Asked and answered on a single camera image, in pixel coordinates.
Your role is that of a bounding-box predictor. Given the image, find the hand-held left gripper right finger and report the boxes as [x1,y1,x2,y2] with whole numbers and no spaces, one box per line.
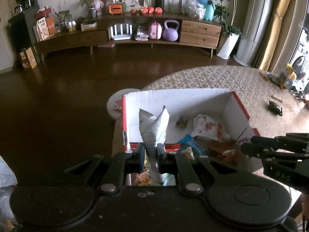
[156,144,242,197]

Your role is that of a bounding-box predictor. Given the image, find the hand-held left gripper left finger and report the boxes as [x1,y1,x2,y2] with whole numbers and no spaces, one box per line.
[64,143,145,195]

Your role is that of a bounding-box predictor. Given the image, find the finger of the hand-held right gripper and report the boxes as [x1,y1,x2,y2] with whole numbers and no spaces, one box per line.
[241,142,307,161]
[251,133,309,150]

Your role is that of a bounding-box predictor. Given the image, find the red orange snack bag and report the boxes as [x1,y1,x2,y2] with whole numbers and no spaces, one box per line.
[134,143,181,186]

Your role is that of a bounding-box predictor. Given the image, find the silver white snack packet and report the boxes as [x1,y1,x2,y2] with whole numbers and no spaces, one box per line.
[139,106,171,186]

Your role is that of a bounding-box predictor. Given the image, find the blue snack packet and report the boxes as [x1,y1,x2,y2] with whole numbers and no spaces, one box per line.
[178,134,209,160]

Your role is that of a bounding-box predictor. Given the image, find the red cardboard box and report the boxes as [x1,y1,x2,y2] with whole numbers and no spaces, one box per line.
[121,88,261,174]

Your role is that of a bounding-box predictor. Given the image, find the small black tray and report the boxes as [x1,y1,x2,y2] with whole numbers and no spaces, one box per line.
[268,100,283,116]

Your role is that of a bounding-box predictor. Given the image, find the brown snack packet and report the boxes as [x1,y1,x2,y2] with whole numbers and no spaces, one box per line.
[207,139,242,167]

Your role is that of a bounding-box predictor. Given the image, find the white orange printed packet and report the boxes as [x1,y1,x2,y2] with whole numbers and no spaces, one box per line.
[192,113,231,141]

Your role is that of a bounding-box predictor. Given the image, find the white round stool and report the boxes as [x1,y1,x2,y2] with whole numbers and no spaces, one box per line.
[107,88,141,120]

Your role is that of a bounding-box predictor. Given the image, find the white washing machine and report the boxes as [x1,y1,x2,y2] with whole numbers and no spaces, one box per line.
[288,25,309,74]

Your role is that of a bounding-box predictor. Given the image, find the potted plant in white pot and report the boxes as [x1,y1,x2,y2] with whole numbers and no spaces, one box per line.
[210,0,253,60]

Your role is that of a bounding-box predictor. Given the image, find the yellow rolled mat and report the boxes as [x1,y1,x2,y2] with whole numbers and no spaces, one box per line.
[264,0,294,72]

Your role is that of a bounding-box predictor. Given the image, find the grey standing air conditioner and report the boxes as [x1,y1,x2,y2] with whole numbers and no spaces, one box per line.
[233,0,286,67]

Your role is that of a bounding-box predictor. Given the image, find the stack of magazines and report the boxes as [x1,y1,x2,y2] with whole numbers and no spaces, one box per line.
[134,25,149,41]

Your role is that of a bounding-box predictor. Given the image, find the purple kettlebell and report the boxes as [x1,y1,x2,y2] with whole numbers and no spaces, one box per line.
[163,19,180,41]

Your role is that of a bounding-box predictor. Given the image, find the pink small bag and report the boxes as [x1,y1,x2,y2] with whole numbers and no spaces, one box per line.
[148,21,163,40]

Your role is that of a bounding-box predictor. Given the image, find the white router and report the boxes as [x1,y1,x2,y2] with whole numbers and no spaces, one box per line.
[110,23,132,41]

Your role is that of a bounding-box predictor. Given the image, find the long wooden tv cabinet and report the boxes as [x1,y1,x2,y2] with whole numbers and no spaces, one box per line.
[32,13,224,58]

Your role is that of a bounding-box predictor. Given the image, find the white plastic bag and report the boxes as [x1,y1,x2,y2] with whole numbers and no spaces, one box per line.
[0,156,18,225]

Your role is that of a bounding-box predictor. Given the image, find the small cardboard box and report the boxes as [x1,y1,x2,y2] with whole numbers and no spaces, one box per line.
[81,21,97,31]

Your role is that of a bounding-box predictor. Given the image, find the teal water jug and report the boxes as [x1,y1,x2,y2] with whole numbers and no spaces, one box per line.
[196,0,216,21]

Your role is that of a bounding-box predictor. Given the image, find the brown paper bag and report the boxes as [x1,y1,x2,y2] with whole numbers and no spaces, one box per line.
[20,47,37,69]

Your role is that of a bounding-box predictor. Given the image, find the orange radio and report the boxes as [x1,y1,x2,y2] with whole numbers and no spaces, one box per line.
[109,3,126,14]

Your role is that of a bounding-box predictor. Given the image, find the clear plastic bag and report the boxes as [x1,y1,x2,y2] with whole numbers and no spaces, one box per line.
[187,0,206,19]

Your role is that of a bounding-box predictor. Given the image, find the orange white packages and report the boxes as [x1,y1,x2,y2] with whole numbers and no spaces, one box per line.
[36,17,56,41]

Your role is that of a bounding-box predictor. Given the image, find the white picture frame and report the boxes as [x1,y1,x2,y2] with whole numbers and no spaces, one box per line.
[122,0,149,10]

